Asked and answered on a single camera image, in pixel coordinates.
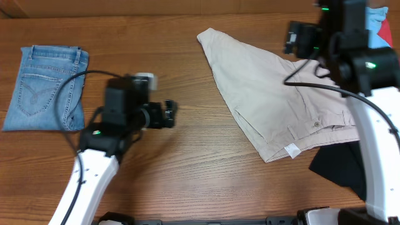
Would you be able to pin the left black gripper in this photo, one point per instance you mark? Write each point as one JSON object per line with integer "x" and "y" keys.
{"x": 159, "y": 120}

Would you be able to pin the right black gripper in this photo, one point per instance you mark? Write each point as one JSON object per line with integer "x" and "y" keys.
{"x": 308, "y": 35}

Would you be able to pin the beige khaki shorts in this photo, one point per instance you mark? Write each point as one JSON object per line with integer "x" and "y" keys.
{"x": 278, "y": 120}

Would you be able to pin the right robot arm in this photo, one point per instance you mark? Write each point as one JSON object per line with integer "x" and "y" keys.
{"x": 368, "y": 78}

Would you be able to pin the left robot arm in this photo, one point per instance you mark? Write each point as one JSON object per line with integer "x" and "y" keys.
{"x": 127, "y": 111}

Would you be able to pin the light blue garment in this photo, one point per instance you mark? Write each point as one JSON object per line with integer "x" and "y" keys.
{"x": 374, "y": 21}

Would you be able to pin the red garment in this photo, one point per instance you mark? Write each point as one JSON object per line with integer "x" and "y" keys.
{"x": 385, "y": 33}

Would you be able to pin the folded blue denim jeans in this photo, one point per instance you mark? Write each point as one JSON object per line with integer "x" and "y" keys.
{"x": 38, "y": 91}

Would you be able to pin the black garment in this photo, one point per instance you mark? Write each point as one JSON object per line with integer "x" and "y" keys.
{"x": 341, "y": 164}

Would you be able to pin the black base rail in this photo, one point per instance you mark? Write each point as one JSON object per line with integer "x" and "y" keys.
{"x": 212, "y": 222}

